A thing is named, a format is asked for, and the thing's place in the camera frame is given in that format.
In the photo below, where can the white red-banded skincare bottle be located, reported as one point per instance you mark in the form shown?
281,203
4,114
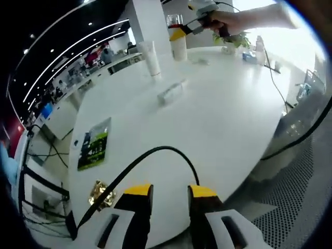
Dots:
171,92
179,50

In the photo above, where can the white-framed red monitor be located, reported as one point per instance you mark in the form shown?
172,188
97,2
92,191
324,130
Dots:
16,124

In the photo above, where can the tall bottle with reddish top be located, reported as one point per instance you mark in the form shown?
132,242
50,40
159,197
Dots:
260,50

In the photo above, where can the pale cup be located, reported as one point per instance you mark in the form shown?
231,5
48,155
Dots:
278,67

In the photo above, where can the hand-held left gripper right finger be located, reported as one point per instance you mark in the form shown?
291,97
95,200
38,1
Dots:
205,220

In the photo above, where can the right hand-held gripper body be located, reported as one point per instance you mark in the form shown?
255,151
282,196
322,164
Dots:
205,5

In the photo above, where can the red wall screen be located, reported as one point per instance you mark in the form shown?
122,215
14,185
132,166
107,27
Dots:
93,55

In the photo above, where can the long white counter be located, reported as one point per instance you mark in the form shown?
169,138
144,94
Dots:
59,127

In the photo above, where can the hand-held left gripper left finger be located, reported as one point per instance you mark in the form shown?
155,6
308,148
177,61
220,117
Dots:
135,215

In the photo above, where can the blue item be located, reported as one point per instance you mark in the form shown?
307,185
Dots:
249,56

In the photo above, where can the green potted plant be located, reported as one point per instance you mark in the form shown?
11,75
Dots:
241,41

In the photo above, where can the blue box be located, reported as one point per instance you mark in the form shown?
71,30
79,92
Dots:
47,111

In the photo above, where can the grey office chair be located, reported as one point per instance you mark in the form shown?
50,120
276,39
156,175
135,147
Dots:
311,84

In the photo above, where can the white skincare tube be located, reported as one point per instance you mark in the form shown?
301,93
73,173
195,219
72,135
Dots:
151,61

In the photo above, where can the green foil packet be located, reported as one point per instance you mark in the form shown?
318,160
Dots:
94,147

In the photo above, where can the white plant pot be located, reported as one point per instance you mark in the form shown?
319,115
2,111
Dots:
228,50

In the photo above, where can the person's right hand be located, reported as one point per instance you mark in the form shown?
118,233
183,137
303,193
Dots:
230,20

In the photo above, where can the gold foil wrapper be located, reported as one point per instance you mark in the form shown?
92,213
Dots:
97,189

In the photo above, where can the perforated metal chair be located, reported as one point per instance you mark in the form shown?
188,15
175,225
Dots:
285,202

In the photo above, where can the small dark blue object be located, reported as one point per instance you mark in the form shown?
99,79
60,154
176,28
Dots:
76,142

